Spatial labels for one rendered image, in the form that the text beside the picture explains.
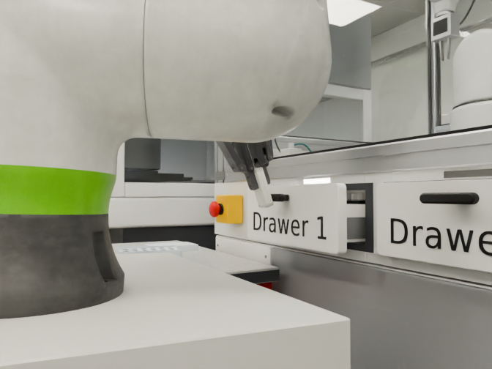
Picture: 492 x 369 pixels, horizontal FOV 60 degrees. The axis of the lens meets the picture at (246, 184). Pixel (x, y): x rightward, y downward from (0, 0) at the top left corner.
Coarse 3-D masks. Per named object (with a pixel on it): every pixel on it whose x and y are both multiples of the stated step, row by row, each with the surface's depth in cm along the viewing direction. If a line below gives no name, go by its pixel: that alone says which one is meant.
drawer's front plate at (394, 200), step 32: (384, 192) 64; (416, 192) 59; (448, 192) 55; (480, 192) 51; (384, 224) 64; (416, 224) 59; (448, 224) 55; (480, 224) 51; (416, 256) 59; (448, 256) 55; (480, 256) 51
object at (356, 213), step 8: (352, 208) 69; (360, 208) 70; (352, 216) 69; (360, 216) 70; (352, 224) 69; (360, 224) 70; (352, 232) 69; (360, 232) 70; (352, 240) 69; (360, 240) 70
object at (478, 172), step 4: (444, 172) 57; (448, 172) 57; (452, 172) 56; (456, 172) 56; (460, 172) 55; (464, 172) 55; (468, 172) 54; (472, 172) 54; (476, 172) 53; (480, 172) 53; (484, 172) 52; (488, 172) 52; (444, 176) 57; (448, 176) 57; (452, 176) 56; (456, 176) 56; (460, 176) 55; (464, 176) 55; (468, 176) 54; (472, 176) 54
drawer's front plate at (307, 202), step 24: (288, 192) 77; (312, 192) 71; (336, 192) 66; (264, 216) 84; (288, 216) 77; (312, 216) 71; (336, 216) 66; (264, 240) 84; (288, 240) 77; (312, 240) 71; (336, 240) 66
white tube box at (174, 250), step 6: (144, 246) 93; (150, 246) 94; (156, 246) 94; (162, 246) 94; (168, 246) 95; (174, 246) 95; (120, 252) 84; (126, 252) 84; (132, 252) 85; (138, 252) 85; (144, 252) 85; (150, 252) 86; (156, 252) 86; (162, 252) 86; (168, 252) 87; (174, 252) 87; (180, 252) 88
